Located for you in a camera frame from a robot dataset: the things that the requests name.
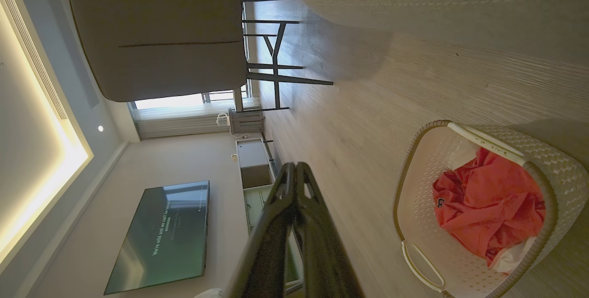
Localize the white slatted floor appliance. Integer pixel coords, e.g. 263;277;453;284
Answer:
229;109;266;135

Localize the red sports shirt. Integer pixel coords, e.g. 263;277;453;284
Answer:
433;147;547;266

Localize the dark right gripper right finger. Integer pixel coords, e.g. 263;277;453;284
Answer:
294;163;364;298

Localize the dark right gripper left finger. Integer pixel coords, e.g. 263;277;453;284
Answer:
225;163;296;298

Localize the grey and white television cabinet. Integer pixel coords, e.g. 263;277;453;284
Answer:
236;137;305;295

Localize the wall-mounted flat screen television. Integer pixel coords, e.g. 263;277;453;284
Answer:
104;180;210;295

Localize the white woven plastic laundry basket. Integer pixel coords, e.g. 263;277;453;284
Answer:
393;120;589;298

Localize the white garment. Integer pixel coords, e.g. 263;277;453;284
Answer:
447;139;538;275

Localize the white sheer curtain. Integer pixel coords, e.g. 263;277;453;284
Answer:
131;98;261;140

